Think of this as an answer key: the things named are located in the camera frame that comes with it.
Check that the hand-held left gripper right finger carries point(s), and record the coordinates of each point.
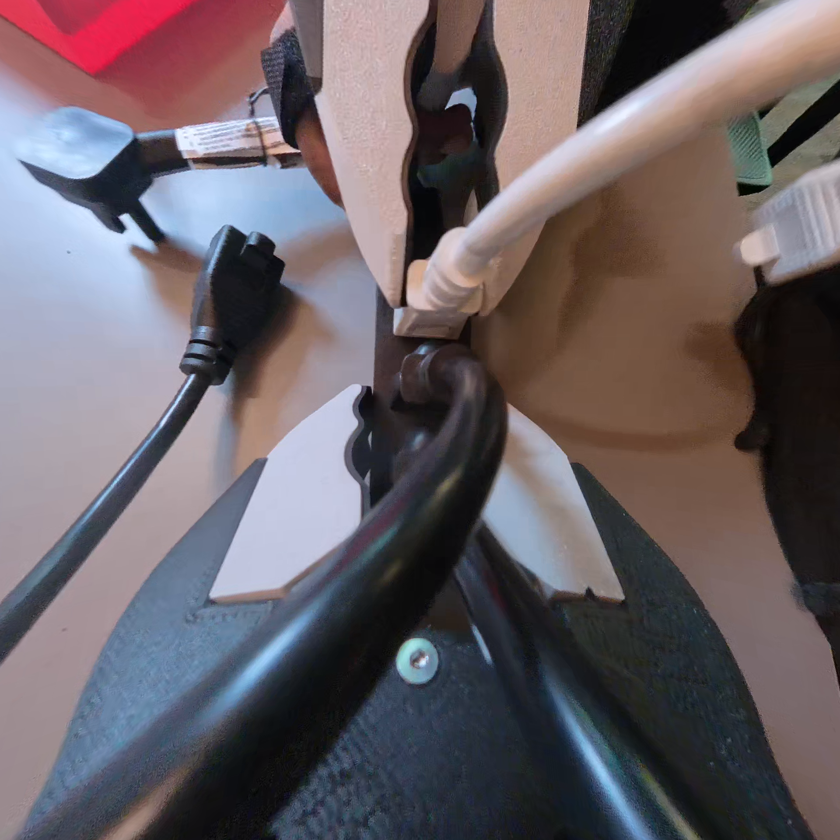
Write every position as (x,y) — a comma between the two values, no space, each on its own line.
(551,525)

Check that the red plastic bin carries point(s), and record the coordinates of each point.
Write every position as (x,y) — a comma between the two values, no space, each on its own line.
(131,33)

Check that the black power strip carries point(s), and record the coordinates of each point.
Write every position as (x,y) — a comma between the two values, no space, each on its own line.
(384,341)

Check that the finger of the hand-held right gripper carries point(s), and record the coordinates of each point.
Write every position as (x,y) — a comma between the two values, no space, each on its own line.
(367,131)
(544,65)

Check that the person's right hand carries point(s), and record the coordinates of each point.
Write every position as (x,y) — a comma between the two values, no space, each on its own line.
(321,164)

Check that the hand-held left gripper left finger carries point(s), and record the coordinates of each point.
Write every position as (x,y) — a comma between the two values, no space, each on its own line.
(295,512)

